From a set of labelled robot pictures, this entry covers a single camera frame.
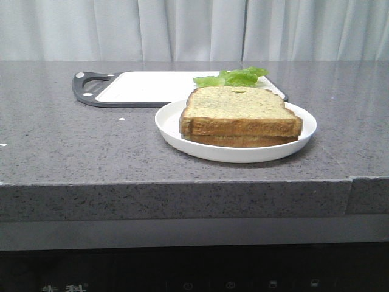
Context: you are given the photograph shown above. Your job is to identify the bread slice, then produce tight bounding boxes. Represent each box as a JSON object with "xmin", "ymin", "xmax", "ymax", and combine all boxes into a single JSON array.
[
  {"xmin": 181, "ymin": 134, "xmax": 298, "ymax": 148},
  {"xmin": 179, "ymin": 86, "xmax": 303, "ymax": 137}
]

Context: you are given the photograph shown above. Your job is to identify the green lettuce leaf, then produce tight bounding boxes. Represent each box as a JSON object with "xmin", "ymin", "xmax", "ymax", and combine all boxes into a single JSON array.
[{"xmin": 193, "ymin": 66, "xmax": 269, "ymax": 88}]

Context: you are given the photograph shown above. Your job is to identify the white round plate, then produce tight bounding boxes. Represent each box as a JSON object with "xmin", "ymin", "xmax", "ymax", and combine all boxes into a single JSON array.
[{"xmin": 155, "ymin": 100, "xmax": 317, "ymax": 163}]

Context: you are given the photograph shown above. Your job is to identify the white cutting board dark rim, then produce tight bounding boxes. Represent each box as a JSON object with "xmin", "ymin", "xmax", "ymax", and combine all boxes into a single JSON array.
[{"xmin": 72, "ymin": 71, "xmax": 289, "ymax": 109}]

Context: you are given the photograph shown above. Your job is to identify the black appliance control panel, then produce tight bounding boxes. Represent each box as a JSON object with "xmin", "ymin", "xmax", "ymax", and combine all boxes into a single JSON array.
[{"xmin": 1, "ymin": 242, "xmax": 388, "ymax": 291}]

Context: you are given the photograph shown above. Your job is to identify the grey white curtain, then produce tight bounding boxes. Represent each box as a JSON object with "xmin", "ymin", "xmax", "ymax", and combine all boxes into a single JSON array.
[{"xmin": 1, "ymin": 1, "xmax": 388, "ymax": 61}]

